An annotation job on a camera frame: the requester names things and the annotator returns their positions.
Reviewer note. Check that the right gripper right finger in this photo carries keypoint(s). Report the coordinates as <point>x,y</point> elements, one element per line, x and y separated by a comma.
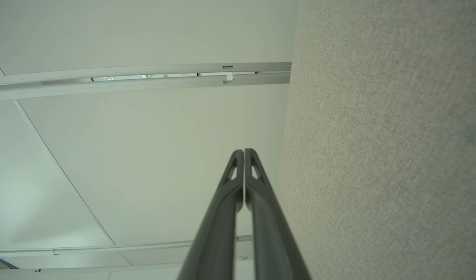
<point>273,241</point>

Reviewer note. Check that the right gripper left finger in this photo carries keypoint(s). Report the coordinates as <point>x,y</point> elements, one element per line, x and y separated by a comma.
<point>218,233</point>

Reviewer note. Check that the grey metal partition post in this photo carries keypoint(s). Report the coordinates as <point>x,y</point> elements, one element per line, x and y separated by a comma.
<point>105,249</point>
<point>105,86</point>

